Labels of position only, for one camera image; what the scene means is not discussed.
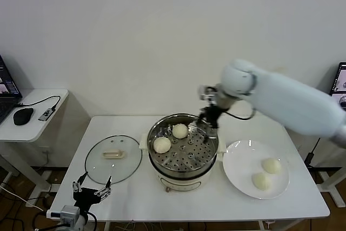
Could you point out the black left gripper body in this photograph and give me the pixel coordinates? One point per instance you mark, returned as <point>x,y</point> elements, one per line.
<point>86,197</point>

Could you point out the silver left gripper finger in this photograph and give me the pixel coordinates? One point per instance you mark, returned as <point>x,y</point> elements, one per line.
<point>77,187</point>
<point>106,191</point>

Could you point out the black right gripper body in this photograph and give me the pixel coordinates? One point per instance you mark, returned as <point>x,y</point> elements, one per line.
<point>212,117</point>

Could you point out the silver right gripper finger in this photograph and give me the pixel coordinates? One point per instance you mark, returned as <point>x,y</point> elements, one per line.
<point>209,133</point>
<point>200,123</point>

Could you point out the white steamed baozi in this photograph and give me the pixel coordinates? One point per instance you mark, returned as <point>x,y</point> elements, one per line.
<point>162,145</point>
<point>271,165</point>
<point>180,131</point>
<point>261,181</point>

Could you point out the glass pot lid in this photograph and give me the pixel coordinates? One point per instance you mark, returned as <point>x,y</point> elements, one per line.
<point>113,155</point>

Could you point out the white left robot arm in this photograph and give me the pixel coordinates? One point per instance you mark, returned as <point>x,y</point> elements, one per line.
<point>75,225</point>

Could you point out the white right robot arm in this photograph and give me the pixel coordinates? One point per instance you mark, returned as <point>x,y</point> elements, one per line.
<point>283,98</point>

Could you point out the perforated steel steamer basket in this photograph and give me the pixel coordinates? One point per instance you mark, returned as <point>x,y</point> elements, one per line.
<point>194,152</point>

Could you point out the white round plate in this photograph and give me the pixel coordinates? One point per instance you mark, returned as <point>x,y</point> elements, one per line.
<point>243,182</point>

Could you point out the white side desk rounded corner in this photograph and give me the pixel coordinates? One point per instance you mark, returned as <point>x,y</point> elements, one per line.
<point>32,131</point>

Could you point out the black computer mouse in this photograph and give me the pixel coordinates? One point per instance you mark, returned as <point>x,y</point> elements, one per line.
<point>23,116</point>

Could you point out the black laptop dark screen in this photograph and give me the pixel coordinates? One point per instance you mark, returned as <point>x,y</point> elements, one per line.
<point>6,87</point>

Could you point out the grey laptop bright screen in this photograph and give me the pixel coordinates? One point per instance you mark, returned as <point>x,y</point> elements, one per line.
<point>341,79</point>

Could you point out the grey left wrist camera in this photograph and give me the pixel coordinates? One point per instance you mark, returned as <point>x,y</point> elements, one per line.
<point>69,212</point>

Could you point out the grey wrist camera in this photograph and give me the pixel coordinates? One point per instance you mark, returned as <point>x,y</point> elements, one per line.
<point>69,212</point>
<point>207,93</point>

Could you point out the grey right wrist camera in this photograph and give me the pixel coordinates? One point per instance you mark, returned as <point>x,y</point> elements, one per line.
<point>207,93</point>

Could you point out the white wall socket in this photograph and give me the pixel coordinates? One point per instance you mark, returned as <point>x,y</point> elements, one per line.
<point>45,150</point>

